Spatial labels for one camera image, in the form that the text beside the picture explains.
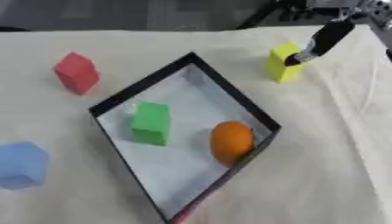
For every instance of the red block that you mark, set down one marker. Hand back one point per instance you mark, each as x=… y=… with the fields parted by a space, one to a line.
x=76 y=73

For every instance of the black box with white inside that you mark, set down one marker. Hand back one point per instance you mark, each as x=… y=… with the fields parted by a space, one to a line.
x=178 y=169

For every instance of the orange toy fruit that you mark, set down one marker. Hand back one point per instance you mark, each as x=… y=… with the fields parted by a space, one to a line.
x=231 y=143

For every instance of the blue block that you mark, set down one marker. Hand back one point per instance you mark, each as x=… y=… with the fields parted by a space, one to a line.
x=21 y=164

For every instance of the green block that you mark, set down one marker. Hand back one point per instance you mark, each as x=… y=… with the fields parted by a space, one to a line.
x=151 y=123

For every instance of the yellow block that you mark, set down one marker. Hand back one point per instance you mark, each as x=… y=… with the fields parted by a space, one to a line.
x=282 y=63

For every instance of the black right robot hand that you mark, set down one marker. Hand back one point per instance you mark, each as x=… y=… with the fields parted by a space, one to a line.
x=329 y=36

